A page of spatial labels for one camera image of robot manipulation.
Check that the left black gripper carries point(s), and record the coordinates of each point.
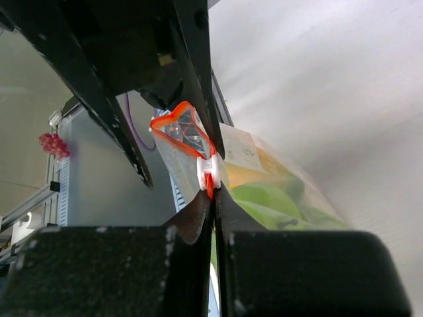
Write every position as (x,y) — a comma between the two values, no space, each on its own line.
(105,48)

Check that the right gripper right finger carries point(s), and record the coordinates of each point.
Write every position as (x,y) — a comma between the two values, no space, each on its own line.
(302,272)

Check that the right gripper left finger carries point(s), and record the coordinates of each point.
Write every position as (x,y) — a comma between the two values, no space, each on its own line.
(115,271)

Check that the green apple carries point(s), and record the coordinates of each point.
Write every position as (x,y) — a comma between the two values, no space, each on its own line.
(276,210)

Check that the clear zip top bag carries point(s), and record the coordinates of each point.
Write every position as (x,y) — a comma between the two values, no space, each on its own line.
(195,164)

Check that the yellow green mango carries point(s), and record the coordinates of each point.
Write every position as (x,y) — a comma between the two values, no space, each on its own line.
(258,166)

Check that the red berry cluster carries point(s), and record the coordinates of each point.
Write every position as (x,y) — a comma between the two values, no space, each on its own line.
(54,145)

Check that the white slotted cable duct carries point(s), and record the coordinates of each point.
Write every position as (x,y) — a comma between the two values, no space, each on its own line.
(56,207)

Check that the aluminium mounting rail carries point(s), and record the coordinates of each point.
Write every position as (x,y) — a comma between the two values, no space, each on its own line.
(23,220)

